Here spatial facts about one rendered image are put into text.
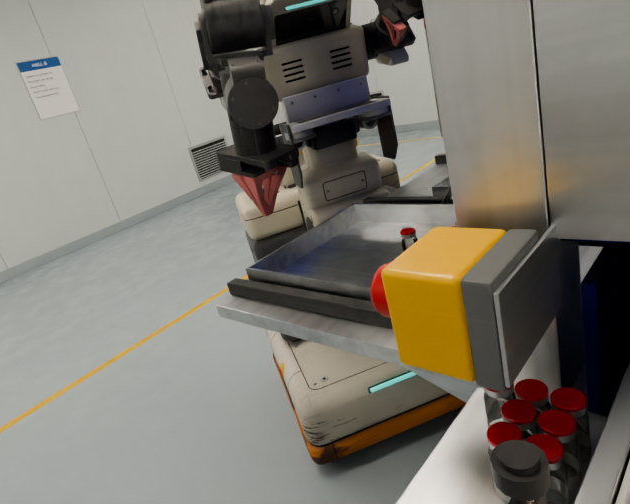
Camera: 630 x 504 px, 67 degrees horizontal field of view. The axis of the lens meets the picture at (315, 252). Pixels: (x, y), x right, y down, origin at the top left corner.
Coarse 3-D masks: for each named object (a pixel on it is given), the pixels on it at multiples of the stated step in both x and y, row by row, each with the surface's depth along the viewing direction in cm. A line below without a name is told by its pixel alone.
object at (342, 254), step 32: (320, 224) 79; (352, 224) 85; (384, 224) 81; (416, 224) 77; (448, 224) 74; (288, 256) 74; (320, 256) 75; (352, 256) 72; (384, 256) 69; (320, 288) 59; (352, 288) 55
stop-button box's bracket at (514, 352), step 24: (552, 240) 30; (528, 264) 27; (552, 264) 30; (504, 288) 25; (528, 288) 28; (552, 288) 31; (504, 312) 25; (528, 312) 28; (552, 312) 31; (504, 336) 25; (528, 336) 28; (504, 360) 26
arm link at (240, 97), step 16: (272, 16) 57; (272, 32) 58; (208, 48) 57; (256, 48) 60; (272, 48) 58; (208, 64) 57; (224, 64) 55; (240, 64) 52; (256, 64) 52; (240, 80) 52; (256, 80) 52; (240, 96) 52; (256, 96) 53; (272, 96) 53; (240, 112) 53; (256, 112) 54; (272, 112) 54; (256, 128) 54
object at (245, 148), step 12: (240, 132) 62; (252, 132) 61; (264, 132) 62; (240, 144) 63; (252, 144) 62; (264, 144) 63; (276, 144) 65; (288, 144) 65; (228, 156) 65; (240, 156) 63; (252, 156) 63; (264, 156) 62; (276, 156) 62
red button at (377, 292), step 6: (384, 264) 34; (378, 270) 34; (378, 276) 33; (372, 282) 33; (378, 282) 33; (372, 288) 33; (378, 288) 33; (372, 294) 33; (378, 294) 33; (384, 294) 32; (372, 300) 33; (378, 300) 33; (384, 300) 32; (378, 306) 33; (384, 306) 33; (384, 312) 33
